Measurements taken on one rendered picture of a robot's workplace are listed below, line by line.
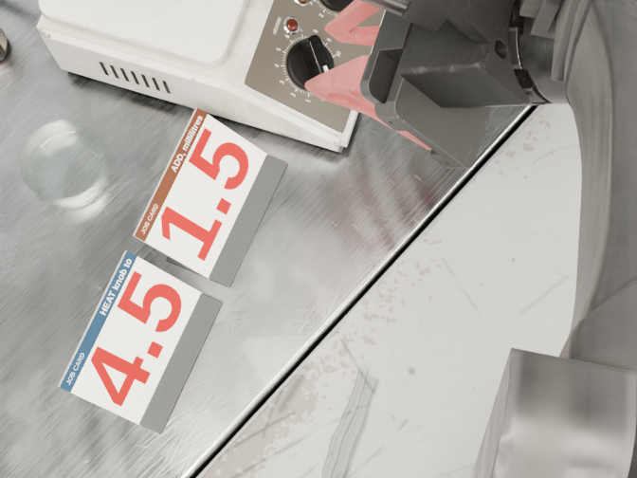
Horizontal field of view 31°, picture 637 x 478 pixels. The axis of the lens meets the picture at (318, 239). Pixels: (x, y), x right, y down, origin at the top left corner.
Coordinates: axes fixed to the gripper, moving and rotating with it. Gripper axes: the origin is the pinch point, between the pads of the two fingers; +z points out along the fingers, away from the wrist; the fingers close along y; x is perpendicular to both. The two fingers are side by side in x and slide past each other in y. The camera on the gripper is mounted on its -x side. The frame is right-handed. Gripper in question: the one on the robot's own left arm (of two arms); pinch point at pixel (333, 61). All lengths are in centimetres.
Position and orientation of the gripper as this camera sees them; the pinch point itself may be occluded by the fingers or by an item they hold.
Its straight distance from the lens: 64.2
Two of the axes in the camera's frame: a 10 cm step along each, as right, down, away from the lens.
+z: -6.9, -0.5, 7.2
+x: 6.5, 3.9, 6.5
